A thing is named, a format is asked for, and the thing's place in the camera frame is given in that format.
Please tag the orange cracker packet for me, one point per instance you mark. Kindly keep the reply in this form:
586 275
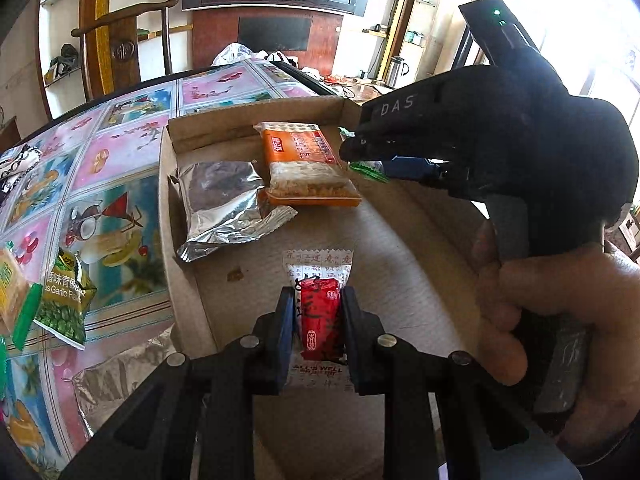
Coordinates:
300 155

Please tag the wooden low table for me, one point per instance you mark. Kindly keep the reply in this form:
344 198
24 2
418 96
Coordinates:
360 87

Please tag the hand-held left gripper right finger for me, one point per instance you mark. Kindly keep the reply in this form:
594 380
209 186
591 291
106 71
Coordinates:
348 340

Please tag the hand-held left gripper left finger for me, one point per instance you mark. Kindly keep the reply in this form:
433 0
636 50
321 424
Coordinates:
287 340

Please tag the white plastic bag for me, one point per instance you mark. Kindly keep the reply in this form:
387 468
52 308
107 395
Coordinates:
232 55

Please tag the cardboard box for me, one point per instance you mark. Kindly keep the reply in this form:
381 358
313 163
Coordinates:
400 260

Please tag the green pea snack packet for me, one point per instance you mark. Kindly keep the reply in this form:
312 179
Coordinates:
370 171
65 310

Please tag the yellow green cracker packet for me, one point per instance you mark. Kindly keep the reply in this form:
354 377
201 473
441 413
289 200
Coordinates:
10 290

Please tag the silver foil snack packet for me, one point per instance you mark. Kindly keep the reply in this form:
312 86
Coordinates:
115 380
220 200

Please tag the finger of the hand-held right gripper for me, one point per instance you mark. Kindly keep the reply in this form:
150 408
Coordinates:
400 120
415 169

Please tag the wooden chair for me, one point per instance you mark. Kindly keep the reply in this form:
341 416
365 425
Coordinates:
122 50

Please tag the red white candy packet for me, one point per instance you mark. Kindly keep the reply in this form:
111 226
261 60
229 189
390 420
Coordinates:
320 310

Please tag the black bag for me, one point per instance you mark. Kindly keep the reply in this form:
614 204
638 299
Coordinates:
65 60

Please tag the person's right hand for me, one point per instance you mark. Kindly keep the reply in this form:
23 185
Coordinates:
615 340

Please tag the patterned scarf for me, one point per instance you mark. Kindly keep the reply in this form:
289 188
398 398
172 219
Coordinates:
20 165

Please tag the steel kettle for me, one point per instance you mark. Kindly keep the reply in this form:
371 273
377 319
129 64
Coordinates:
396 72

